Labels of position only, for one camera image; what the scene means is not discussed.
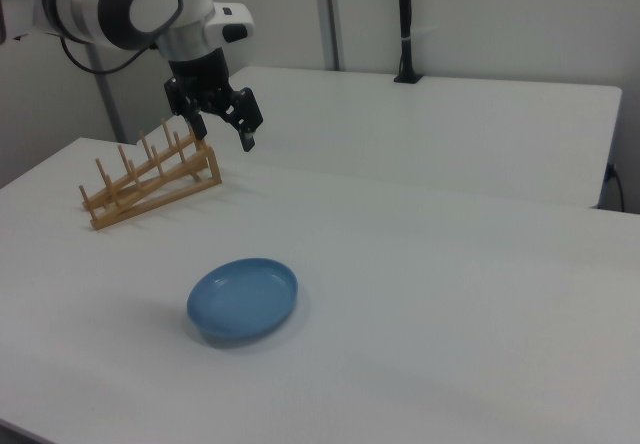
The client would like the grey metal partition post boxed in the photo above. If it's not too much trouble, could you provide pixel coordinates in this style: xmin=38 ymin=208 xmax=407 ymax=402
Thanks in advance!
xmin=82 ymin=42 xmax=126 ymax=144
xmin=313 ymin=0 xmax=347 ymax=72

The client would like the black camera stand pole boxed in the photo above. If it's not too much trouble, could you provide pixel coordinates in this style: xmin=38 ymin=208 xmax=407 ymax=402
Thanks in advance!
xmin=393 ymin=0 xmax=426 ymax=85

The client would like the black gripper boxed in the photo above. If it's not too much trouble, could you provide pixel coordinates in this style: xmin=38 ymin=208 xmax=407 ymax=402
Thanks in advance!
xmin=164 ymin=47 xmax=265 ymax=154

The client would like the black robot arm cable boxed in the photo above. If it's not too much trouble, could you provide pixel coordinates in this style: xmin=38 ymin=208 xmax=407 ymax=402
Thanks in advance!
xmin=59 ymin=33 xmax=161 ymax=76

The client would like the wooden plate rack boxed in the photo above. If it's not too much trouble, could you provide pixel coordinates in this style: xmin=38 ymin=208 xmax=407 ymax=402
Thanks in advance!
xmin=78 ymin=117 xmax=223 ymax=232

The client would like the blue round plate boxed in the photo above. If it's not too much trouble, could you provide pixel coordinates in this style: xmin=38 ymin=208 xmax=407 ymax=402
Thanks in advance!
xmin=186 ymin=257 xmax=300 ymax=344

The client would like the black cable at table edge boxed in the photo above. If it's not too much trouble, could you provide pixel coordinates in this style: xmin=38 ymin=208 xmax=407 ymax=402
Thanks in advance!
xmin=605 ymin=162 xmax=627 ymax=211

